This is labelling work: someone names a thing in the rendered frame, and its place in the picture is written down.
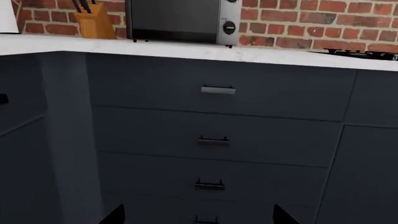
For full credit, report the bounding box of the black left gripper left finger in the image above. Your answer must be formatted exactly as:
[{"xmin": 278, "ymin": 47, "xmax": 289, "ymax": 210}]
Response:
[{"xmin": 98, "ymin": 203, "xmax": 126, "ymax": 224}]

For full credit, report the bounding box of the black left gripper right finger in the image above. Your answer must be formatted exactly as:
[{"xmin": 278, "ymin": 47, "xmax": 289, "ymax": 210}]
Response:
[{"xmin": 272, "ymin": 203, "xmax": 300, "ymax": 224}]

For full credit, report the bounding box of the dark bottom drawer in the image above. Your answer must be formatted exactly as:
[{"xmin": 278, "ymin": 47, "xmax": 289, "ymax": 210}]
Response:
[{"xmin": 101, "ymin": 192, "xmax": 319, "ymax": 224}]

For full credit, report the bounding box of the dark cabinet door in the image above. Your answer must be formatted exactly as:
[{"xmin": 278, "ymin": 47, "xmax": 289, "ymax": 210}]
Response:
[{"xmin": 313, "ymin": 124, "xmax": 398, "ymax": 224}]

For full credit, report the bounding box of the dark side cabinet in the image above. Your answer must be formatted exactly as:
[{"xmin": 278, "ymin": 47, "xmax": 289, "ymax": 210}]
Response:
[{"xmin": 0, "ymin": 54, "xmax": 50, "ymax": 224}]

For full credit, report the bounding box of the white marble countertop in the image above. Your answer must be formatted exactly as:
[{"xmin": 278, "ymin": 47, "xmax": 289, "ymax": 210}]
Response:
[{"xmin": 0, "ymin": 32, "xmax": 398, "ymax": 72}]

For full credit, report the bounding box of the black gas stovetop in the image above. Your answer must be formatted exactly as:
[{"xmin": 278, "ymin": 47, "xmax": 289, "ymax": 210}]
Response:
[{"xmin": 323, "ymin": 47, "xmax": 398, "ymax": 62}]

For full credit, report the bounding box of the wooden knife block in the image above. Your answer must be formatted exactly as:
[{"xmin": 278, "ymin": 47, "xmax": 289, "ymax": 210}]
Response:
[{"xmin": 73, "ymin": 2, "xmax": 118, "ymax": 40}]

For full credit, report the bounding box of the silver toaster oven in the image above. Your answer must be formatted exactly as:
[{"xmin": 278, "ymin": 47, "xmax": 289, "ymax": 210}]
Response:
[{"xmin": 124, "ymin": 0, "xmax": 243, "ymax": 49}]

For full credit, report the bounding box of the white appliance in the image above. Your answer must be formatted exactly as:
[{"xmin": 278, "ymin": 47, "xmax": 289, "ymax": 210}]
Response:
[{"xmin": 0, "ymin": 0, "xmax": 20, "ymax": 35}]

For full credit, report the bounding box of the dark drawer with black handle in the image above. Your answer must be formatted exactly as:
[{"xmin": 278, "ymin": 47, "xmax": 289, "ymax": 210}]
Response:
[{"xmin": 96, "ymin": 151, "xmax": 331, "ymax": 208}]

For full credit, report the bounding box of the dark drawer with dim handle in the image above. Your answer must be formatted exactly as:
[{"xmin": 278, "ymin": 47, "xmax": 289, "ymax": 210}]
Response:
[{"xmin": 90, "ymin": 105, "xmax": 344, "ymax": 169}]

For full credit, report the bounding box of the dark drawer with bright handle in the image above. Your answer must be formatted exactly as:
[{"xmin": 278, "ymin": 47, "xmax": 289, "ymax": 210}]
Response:
[{"xmin": 85, "ymin": 52, "xmax": 358, "ymax": 123}]

